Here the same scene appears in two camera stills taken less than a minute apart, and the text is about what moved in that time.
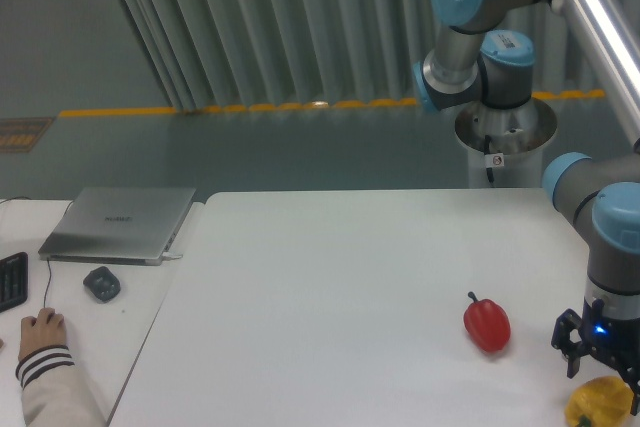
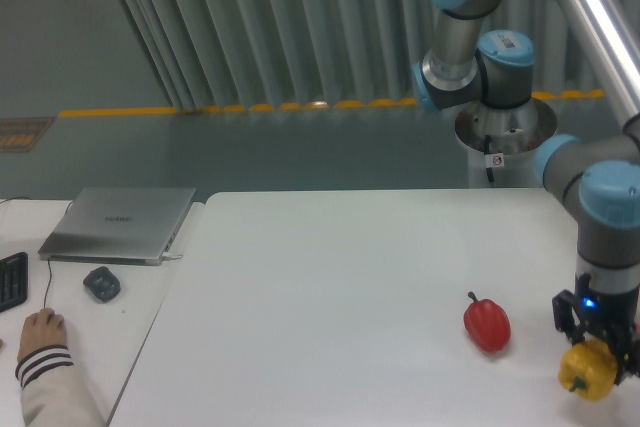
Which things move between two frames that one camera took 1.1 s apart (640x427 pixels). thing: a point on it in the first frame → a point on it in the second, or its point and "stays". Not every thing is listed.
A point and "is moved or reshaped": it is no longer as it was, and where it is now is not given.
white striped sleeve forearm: [53, 391] stays
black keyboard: [14, 281] stays
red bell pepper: [488, 323] stays
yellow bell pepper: [603, 401] is moved or reshaped
